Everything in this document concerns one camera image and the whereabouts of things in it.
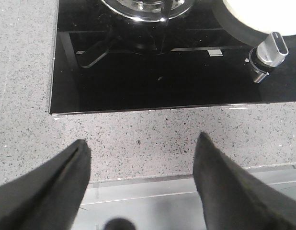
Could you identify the white plate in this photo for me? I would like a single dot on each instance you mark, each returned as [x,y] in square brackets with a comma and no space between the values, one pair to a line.
[265,15]

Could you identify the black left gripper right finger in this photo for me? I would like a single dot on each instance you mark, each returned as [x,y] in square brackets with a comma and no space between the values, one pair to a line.
[232,198]

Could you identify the black glass cooktop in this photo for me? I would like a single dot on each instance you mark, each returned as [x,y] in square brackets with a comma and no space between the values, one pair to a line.
[114,55]

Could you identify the silver stove knob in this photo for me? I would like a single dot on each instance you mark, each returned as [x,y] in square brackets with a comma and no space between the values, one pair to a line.
[267,56]

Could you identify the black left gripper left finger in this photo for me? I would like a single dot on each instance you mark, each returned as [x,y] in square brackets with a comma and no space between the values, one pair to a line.
[48,197]

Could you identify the black pan support grate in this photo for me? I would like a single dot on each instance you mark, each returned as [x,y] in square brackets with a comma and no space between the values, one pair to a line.
[165,11]

